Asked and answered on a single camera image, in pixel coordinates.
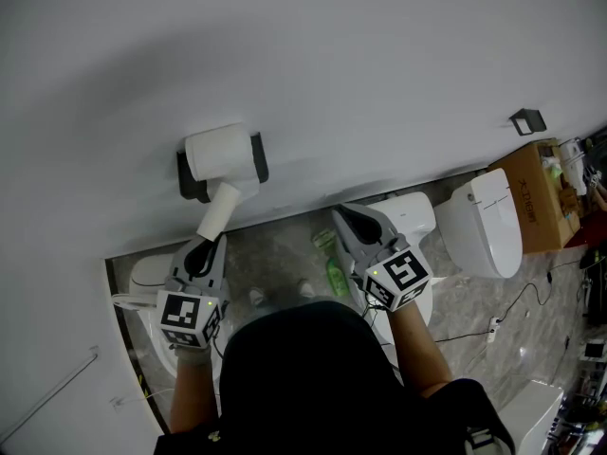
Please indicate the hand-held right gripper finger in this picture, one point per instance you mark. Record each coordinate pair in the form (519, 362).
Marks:
(386, 230)
(346, 242)

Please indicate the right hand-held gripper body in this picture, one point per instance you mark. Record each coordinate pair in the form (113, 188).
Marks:
(398, 273)

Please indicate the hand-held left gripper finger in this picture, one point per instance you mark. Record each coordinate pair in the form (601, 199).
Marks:
(179, 263)
(219, 273)

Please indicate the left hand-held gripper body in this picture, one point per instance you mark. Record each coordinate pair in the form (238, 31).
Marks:
(180, 313)

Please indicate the white toilet paper roll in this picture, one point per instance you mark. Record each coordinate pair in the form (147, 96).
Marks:
(218, 152)

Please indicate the person's left forearm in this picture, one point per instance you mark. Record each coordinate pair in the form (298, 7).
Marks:
(192, 396)

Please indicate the person's right forearm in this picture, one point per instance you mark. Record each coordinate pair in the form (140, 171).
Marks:
(419, 353)

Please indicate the white round toilet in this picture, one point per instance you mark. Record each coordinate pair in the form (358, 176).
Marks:
(412, 216)

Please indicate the white toilet with open lid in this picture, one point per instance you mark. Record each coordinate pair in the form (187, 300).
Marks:
(147, 273)

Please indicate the white toilet with closed lid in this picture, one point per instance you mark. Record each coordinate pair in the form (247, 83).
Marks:
(483, 230)

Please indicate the black wall paper holder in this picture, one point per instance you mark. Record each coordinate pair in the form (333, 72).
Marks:
(260, 159)

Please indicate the green and white packet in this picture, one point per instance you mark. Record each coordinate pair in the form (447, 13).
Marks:
(323, 240)

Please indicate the green bottle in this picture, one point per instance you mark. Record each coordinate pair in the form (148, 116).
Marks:
(337, 278)

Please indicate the person's left shoe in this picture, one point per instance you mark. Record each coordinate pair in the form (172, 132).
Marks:
(256, 296)

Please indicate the person's shoe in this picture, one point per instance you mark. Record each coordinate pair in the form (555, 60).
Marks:
(306, 288)
(256, 296)

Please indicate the person's right shoe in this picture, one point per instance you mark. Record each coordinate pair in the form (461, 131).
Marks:
(306, 288)

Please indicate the white power strip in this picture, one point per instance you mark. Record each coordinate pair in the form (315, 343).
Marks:
(493, 330)

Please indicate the brown cardboard box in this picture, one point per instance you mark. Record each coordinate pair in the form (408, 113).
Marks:
(526, 192)

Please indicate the person's black shirt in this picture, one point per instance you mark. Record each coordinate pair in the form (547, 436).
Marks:
(441, 420)

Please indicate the white appliance in box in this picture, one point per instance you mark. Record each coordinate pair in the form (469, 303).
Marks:
(573, 164)

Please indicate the white box-shaped fixture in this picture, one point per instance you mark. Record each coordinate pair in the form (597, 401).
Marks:
(531, 420)

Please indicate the small monitor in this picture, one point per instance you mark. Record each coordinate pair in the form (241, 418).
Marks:
(594, 351)

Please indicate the metal wall bar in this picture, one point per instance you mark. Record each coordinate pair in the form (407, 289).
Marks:
(52, 391)

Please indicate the small black wall holder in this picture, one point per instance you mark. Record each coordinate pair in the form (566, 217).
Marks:
(530, 121)

